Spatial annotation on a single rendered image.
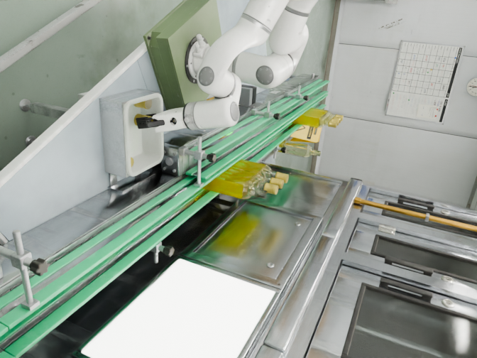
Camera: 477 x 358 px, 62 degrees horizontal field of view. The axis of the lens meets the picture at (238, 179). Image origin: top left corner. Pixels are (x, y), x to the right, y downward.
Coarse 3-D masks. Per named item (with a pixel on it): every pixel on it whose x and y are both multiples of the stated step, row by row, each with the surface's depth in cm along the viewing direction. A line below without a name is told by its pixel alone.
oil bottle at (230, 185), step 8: (224, 176) 142; (232, 176) 142; (208, 184) 142; (216, 184) 140; (224, 184) 139; (232, 184) 138; (240, 184) 137; (248, 184) 137; (224, 192) 140; (232, 192) 139; (240, 192) 137; (248, 192) 137
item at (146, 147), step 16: (144, 96) 113; (160, 96) 119; (128, 112) 118; (144, 112) 123; (160, 112) 121; (128, 128) 109; (128, 144) 110; (144, 144) 128; (160, 144) 126; (128, 160) 112; (144, 160) 125; (160, 160) 127
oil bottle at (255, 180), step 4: (224, 172) 145; (228, 172) 145; (232, 172) 146; (236, 172) 146; (240, 172) 146; (244, 172) 146; (236, 176) 143; (240, 176) 143; (244, 176) 143; (248, 176) 143; (252, 176) 143; (256, 176) 144; (252, 180) 141; (256, 180) 141; (260, 180) 144; (256, 184) 141
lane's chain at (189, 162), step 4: (316, 80) 274; (300, 88) 243; (292, 92) 230; (264, 108) 192; (248, 116) 176; (228, 128) 159; (220, 132) 153; (212, 136) 148; (204, 140) 143; (236, 140) 170; (196, 144) 138; (188, 148) 134; (184, 156) 132; (188, 156) 135; (192, 156) 138; (184, 160) 133; (188, 160) 135; (192, 160) 138; (196, 160) 140; (204, 160) 146; (184, 164) 133; (188, 164) 136; (192, 164) 139; (196, 164) 141; (184, 168) 134; (188, 168) 137; (184, 172) 135
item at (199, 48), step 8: (200, 40) 126; (192, 48) 128; (200, 48) 127; (208, 48) 128; (192, 56) 129; (200, 56) 127; (192, 64) 130; (200, 64) 128; (232, 64) 124; (192, 72) 131
